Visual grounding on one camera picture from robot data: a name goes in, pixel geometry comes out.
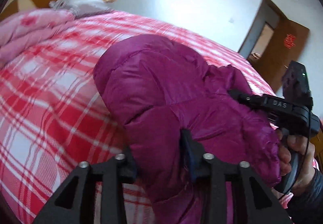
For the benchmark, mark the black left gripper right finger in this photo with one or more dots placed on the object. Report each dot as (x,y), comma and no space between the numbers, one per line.
(231,193)

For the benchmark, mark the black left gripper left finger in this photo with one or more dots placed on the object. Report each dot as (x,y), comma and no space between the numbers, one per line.
(74,199)

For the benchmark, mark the magenta down jacket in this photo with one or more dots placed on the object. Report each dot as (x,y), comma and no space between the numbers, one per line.
(154,87)

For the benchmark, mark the person's right hand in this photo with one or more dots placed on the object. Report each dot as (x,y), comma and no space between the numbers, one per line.
(301,145)

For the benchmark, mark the red paper door decoration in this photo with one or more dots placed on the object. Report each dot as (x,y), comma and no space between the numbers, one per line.
(289,41)

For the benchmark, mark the brown wooden door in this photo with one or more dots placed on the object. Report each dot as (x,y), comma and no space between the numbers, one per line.
(275,59)

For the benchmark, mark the red white plaid bedsheet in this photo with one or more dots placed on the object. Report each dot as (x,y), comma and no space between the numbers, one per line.
(53,117)

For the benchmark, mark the pink floral quilt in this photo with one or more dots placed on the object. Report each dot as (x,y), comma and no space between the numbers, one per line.
(27,28)

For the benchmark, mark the striped pillow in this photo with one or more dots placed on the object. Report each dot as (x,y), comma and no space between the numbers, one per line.
(82,8)

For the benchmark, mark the brown door frame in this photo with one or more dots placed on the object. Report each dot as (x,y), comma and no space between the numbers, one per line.
(268,13)

